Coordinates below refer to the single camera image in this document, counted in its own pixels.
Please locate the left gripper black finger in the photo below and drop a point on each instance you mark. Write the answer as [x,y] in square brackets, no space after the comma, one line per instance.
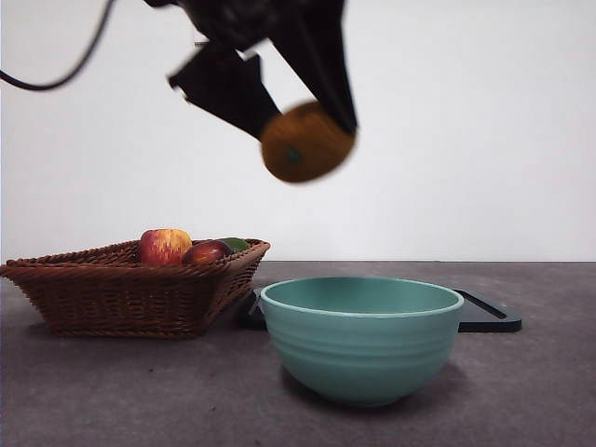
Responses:
[223,86]
[326,56]

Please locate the brown kiwifruit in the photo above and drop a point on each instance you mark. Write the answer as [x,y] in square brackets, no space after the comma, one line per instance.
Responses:
[307,144]

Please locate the teal ribbed bowl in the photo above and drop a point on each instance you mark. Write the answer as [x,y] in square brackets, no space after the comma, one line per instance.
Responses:
[363,354]

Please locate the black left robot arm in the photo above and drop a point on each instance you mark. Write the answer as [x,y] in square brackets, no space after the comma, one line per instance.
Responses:
[233,18]

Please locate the green fruit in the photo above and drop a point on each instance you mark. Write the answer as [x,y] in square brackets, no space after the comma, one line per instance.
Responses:
[238,244]

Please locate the dark red apple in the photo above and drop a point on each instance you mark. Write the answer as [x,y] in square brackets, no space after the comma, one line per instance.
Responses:
[207,253]

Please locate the red yellow apple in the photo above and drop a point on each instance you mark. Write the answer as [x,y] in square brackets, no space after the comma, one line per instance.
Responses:
[165,247]

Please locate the brown wicker basket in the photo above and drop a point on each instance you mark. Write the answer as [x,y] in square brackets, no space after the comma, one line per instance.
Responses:
[121,302]

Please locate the black rectangular tray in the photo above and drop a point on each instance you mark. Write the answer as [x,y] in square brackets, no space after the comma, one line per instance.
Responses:
[486,321]

